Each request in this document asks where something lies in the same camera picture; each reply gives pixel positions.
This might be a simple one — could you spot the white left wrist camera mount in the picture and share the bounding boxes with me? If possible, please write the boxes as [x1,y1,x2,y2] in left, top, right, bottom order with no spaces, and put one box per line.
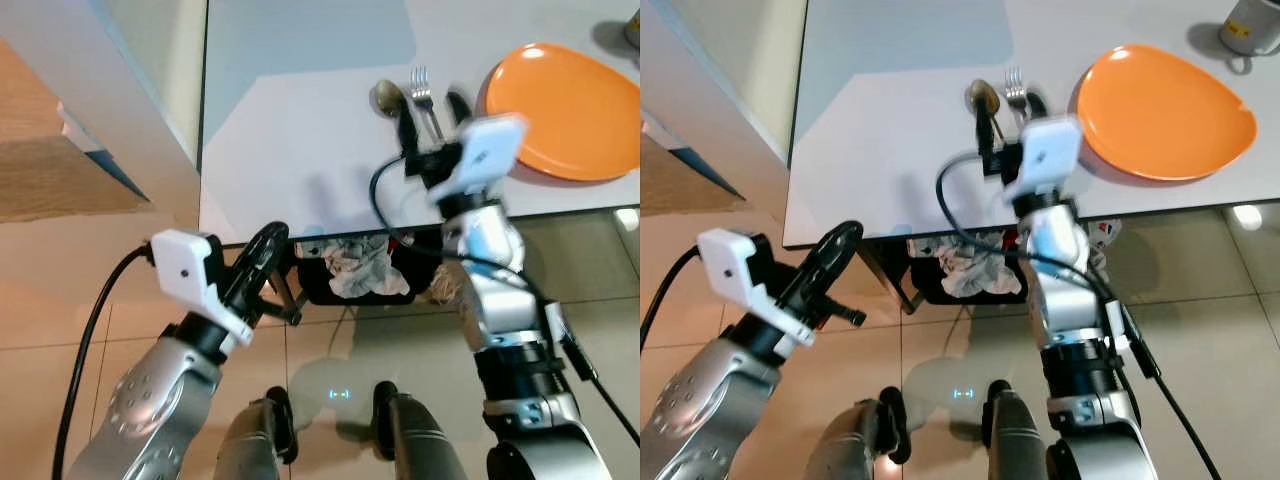
[698,228,807,347]
[150,229,254,347]

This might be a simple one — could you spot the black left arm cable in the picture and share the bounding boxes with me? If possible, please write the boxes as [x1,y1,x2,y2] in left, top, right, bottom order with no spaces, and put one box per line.
[640,245,702,353]
[50,245,154,480]

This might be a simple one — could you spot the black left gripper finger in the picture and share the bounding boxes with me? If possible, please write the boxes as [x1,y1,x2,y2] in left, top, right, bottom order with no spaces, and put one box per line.
[250,222,293,298]
[234,222,282,294]
[815,222,865,307]
[799,222,853,303]

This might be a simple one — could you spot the metal fork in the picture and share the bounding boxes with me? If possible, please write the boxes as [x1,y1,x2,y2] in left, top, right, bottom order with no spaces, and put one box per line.
[409,65,448,143]
[1003,67,1032,122]

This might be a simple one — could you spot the white cabinet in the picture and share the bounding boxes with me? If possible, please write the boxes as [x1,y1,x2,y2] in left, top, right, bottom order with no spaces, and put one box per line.
[640,0,810,202]
[0,0,209,234]

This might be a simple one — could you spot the crumpled white paper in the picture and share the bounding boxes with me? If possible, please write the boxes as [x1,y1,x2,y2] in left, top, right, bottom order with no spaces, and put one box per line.
[320,238,397,299]
[934,240,1007,297]

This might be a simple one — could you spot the orange plate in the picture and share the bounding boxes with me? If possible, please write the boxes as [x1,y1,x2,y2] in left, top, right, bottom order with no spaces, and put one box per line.
[484,42,641,184]
[1076,44,1259,183]

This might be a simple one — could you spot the dark table leg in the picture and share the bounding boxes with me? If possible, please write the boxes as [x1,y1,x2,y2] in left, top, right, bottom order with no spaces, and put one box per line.
[858,243,912,317]
[268,242,303,313]

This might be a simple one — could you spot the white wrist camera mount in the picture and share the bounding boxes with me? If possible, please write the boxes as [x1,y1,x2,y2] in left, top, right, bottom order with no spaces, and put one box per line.
[698,228,807,347]
[1003,115,1084,207]
[150,229,254,347]
[430,113,530,213]

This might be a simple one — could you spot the metal spoon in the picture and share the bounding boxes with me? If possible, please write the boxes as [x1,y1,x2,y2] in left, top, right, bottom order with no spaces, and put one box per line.
[374,79,411,121]
[965,79,1005,142]

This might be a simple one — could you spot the black waste bin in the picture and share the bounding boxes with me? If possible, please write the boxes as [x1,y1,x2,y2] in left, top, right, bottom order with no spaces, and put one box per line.
[293,235,419,307]
[907,235,1032,307]

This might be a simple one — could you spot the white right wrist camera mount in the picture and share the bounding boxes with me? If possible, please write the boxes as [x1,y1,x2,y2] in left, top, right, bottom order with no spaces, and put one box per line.
[1003,115,1084,207]
[430,113,530,213]

